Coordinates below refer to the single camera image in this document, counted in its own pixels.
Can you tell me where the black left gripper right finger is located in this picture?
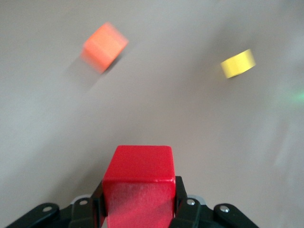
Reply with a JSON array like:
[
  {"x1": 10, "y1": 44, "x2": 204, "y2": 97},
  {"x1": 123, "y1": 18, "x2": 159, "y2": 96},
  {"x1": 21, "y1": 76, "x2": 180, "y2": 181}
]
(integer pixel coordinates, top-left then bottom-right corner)
[{"x1": 170, "y1": 175, "x2": 260, "y2": 228}]

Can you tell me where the red wooden block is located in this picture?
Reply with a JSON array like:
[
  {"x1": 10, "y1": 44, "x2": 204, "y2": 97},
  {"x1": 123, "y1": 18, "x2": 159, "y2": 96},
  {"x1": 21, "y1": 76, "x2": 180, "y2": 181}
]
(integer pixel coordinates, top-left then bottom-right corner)
[{"x1": 102, "y1": 145, "x2": 177, "y2": 228}]

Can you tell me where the orange wooden block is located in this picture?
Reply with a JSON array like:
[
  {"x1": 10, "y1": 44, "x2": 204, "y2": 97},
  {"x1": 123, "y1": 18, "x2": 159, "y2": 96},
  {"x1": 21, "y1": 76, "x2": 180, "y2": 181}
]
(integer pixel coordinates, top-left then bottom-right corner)
[{"x1": 80, "y1": 21, "x2": 130, "y2": 73}]

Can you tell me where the yellow wooden block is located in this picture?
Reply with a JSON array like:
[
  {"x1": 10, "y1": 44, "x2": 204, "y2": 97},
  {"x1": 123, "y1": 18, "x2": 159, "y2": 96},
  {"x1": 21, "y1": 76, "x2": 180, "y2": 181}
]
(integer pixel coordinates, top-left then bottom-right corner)
[{"x1": 219, "y1": 48, "x2": 257, "y2": 79}]

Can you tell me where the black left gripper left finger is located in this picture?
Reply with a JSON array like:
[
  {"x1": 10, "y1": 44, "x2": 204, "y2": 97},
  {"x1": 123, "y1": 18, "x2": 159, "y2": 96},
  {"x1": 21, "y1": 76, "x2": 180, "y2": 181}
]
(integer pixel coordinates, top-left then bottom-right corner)
[{"x1": 4, "y1": 180, "x2": 106, "y2": 228}]

